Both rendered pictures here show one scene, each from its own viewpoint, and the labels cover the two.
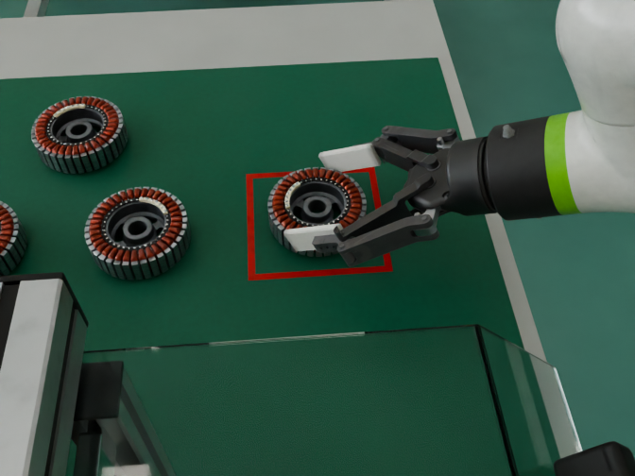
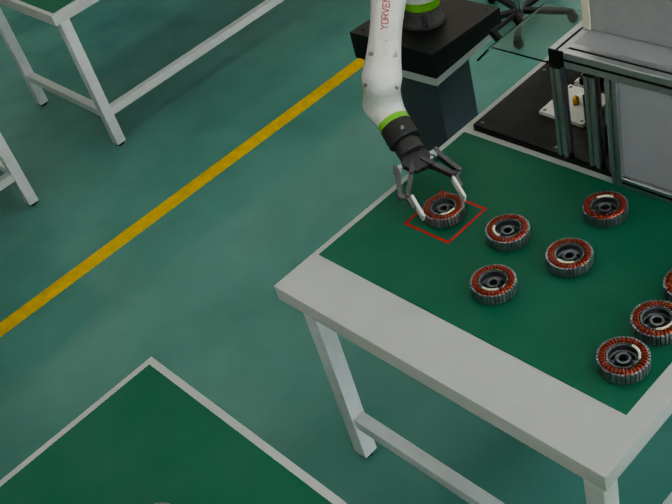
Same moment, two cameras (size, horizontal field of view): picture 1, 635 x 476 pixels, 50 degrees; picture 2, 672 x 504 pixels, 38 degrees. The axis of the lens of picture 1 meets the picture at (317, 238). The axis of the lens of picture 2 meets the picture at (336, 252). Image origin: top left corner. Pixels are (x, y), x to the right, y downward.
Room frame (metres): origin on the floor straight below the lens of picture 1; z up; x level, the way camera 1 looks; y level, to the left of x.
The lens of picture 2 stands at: (1.71, 1.59, 2.39)
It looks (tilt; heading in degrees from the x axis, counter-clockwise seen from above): 40 degrees down; 242
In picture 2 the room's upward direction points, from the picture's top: 18 degrees counter-clockwise
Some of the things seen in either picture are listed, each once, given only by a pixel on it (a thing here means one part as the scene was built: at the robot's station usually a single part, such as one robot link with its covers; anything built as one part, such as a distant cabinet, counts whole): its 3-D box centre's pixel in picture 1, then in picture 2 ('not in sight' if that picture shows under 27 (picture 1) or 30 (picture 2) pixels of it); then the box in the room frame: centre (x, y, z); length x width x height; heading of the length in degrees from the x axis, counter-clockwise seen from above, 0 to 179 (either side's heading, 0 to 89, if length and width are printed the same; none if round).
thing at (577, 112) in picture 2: not in sight; (576, 105); (-0.03, 0.00, 0.78); 0.15 x 0.15 x 0.01; 4
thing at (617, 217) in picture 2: not in sight; (605, 209); (0.28, 0.34, 0.77); 0.11 x 0.11 x 0.04
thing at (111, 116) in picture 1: (80, 133); (493, 284); (0.64, 0.30, 0.77); 0.11 x 0.11 x 0.04
